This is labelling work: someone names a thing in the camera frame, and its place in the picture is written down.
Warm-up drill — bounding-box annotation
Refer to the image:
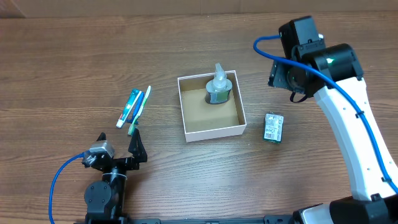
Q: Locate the green white toothbrush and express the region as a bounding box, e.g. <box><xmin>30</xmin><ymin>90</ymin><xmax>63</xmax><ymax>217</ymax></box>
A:
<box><xmin>127</xmin><ymin>85</ymin><xmax>152</xmax><ymax>136</ymax></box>

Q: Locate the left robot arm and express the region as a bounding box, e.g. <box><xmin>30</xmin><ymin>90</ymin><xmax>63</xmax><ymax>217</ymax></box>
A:
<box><xmin>82</xmin><ymin>129</ymin><xmax>147</xmax><ymax>223</ymax></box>

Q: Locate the white cardboard box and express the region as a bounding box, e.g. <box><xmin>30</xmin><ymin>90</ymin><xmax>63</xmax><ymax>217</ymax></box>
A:
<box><xmin>177</xmin><ymin>70</ymin><xmax>247</xmax><ymax>142</ymax></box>

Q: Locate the clear pump soap bottle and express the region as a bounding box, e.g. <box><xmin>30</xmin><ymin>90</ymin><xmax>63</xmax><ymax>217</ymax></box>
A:
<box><xmin>205</xmin><ymin>63</ymin><xmax>233</xmax><ymax>105</ymax></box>

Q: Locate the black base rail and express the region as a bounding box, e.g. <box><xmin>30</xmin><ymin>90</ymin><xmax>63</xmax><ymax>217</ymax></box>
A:
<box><xmin>78</xmin><ymin>215</ymin><xmax>297</xmax><ymax>224</ymax></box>

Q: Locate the green white soap packet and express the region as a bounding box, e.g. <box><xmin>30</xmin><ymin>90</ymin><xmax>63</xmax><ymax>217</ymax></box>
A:
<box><xmin>263</xmin><ymin>113</ymin><xmax>284</xmax><ymax>143</ymax></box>

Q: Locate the white teal toothpaste tube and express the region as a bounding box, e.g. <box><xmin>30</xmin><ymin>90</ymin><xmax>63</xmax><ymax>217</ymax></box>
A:
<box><xmin>116</xmin><ymin>89</ymin><xmax>142</xmax><ymax>128</ymax></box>

